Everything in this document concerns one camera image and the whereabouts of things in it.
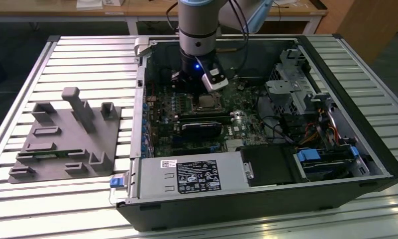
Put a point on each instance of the silver CPU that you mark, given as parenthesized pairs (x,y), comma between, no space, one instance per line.
(208,100)

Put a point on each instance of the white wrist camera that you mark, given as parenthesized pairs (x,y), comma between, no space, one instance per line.
(214,79)

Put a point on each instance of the silver power supply with label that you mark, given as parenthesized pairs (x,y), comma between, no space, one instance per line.
(152,174)

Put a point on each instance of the black open PC case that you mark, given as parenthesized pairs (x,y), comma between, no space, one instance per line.
(238,211)

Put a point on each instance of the blue drive clip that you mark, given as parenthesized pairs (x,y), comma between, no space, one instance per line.
(353,152)

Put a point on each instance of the gray plastic parts rack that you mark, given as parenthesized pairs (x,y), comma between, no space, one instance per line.
(69,144)

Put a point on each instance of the wooden cabinet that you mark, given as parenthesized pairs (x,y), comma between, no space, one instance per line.
(367,27)

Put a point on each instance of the black RAM stick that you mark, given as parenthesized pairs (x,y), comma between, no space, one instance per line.
(202,115)

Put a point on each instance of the pale blue teach pendant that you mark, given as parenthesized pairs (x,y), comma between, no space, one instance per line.
(258,17)

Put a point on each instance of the metal drive cage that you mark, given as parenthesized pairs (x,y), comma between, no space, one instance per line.
(285,94)

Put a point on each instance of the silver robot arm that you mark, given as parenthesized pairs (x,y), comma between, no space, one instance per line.
(197,25)

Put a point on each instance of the CPU socket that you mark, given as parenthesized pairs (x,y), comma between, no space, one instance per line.
(196,109)

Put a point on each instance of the white box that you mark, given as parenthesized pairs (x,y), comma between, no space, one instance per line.
(113,2)
(89,3)

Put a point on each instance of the wooden desk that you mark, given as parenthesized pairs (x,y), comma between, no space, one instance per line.
(85,12)

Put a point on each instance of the green RAM stick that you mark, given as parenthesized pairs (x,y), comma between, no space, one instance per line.
(46,155)

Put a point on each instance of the silver heat sink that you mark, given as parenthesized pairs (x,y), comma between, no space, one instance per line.
(234,145)

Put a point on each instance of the black graphics card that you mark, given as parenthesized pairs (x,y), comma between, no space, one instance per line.
(200,128)

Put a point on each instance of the hard disk in blue carrier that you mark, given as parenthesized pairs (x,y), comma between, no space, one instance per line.
(307,155)

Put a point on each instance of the green motherboard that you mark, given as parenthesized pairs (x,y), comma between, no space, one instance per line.
(245,124)

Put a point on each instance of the blue case latch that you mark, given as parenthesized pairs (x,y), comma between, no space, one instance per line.
(117,181)

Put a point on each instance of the black drive box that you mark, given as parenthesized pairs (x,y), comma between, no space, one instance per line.
(267,164)

